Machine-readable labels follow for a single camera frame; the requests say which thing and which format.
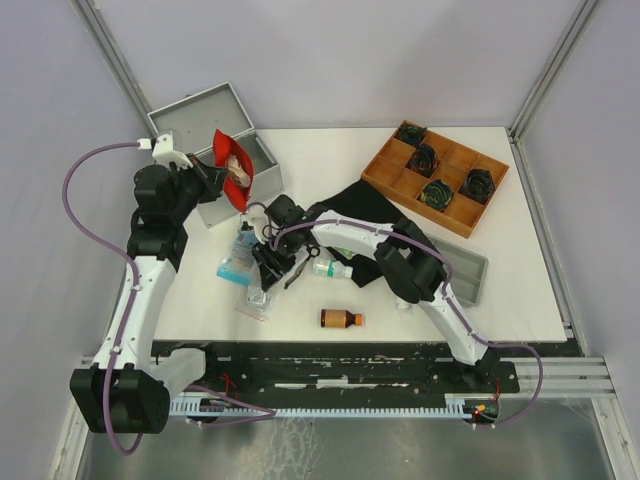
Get dark rolled item compartment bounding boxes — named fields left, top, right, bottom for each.
left=394, top=122, right=428, bottom=148
left=407, top=144, right=439, bottom=178

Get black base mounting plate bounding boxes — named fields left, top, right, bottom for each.
left=151, top=340, right=520, bottom=410

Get black rolled item right compartment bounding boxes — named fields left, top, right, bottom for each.
left=459, top=169, right=496, bottom=205

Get red first aid kit pouch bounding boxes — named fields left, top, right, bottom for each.
left=212, top=129, right=254, bottom=212

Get grey plastic divided tray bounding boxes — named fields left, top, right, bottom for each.
left=428, top=236, right=489, bottom=307

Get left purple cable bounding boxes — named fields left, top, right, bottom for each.
left=62, top=141, right=276, bottom=456

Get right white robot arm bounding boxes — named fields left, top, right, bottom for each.
left=252, top=195, right=495, bottom=391

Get dark rolled item top compartment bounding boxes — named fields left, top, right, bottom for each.
left=394, top=122, right=428, bottom=148

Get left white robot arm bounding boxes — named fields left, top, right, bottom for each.
left=70, top=161, right=227, bottom=434

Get clear bottle green label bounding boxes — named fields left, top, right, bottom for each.
left=312, top=258, right=353, bottom=279

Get brown medicine bottle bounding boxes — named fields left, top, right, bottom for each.
left=320, top=309, right=364, bottom=329

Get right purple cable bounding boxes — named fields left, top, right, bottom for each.
left=247, top=202, right=545, bottom=429

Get light blue cable duct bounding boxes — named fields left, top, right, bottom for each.
left=169, top=393, right=486, bottom=421

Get brown wooden compartment tray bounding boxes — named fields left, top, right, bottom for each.
left=361, top=127, right=509, bottom=238

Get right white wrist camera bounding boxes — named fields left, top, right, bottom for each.
left=240, top=211, right=268, bottom=244

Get grey metal first aid box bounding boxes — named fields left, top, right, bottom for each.
left=146, top=82, right=281, bottom=231

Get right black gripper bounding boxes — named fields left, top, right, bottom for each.
left=249, top=228, right=299, bottom=292

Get small zip bag of packets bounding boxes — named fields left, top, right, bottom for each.
left=235, top=286, right=273, bottom=323

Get green small sachet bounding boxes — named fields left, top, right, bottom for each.
left=333, top=247, right=356, bottom=259

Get purple cable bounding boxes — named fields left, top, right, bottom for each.
left=62, top=141, right=276, bottom=456
left=247, top=202, right=545, bottom=429

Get black folded cloth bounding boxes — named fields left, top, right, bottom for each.
left=309, top=180, right=405, bottom=288

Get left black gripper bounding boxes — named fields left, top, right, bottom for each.
left=168, top=152, right=230, bottom=223

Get light blue mask packet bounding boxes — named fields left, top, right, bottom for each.
left=217, top=223, right=258, bottom=286

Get green dark rolled item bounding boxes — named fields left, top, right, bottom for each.
left=418, top=179, right=454, bottom=212

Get beige gauze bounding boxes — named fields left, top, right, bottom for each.
left=226, top=155, right=251, bottom=189

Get white blue tube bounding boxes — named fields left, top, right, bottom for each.
left=396, top=298, right=413, bottom=313

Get black handled scissors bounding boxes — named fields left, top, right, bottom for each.
left=284, top=245, right=320, bottom=290

